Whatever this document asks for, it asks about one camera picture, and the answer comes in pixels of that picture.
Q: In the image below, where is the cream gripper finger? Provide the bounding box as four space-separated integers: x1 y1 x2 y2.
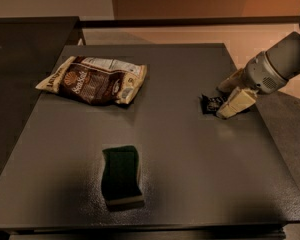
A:
216 87 257 119
217 69 244 93

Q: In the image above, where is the black rxbar chocolate wrapper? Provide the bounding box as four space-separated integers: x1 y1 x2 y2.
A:
199 94 250 116

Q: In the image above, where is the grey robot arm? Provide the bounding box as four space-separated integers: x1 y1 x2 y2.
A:
216 23 300 119

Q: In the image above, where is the green sponge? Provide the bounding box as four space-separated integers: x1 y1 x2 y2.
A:
101 145 144 210

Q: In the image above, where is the brown sea salt chip bag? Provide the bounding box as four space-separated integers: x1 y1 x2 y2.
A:
36 56 147 105

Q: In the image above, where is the dark horizontal rail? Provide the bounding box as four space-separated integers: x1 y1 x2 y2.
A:
80 16 300 28

